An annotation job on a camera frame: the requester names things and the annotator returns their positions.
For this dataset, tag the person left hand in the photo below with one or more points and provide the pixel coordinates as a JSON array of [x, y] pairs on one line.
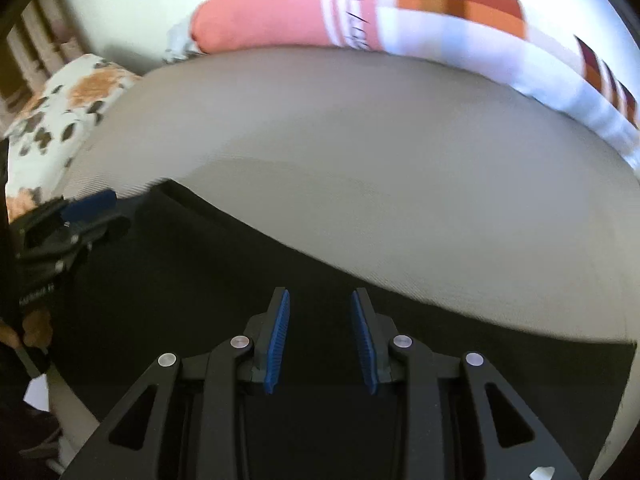
[[36, 331]]

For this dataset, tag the brown striped curtain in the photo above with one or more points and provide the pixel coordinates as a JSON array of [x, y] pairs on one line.
[[37, 40]]

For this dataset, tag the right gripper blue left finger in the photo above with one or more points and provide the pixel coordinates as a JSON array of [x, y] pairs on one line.
[[181, 419]]

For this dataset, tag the beige woven bed mat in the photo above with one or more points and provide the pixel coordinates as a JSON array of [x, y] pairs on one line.
[[423, 180]]

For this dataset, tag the black pants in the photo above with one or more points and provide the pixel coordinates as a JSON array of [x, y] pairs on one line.
[[187, 277]]

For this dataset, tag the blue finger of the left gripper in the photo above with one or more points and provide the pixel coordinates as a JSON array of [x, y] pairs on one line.
[[89, 206], [101, 229]]

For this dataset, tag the pink checkered long pillow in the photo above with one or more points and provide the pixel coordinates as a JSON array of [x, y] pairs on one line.
[[573, 56]]

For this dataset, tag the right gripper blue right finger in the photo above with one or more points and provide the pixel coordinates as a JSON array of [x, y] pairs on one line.
[[387, 356]]

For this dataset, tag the floral white pillow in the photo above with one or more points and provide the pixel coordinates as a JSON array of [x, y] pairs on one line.
[[55, 123]]

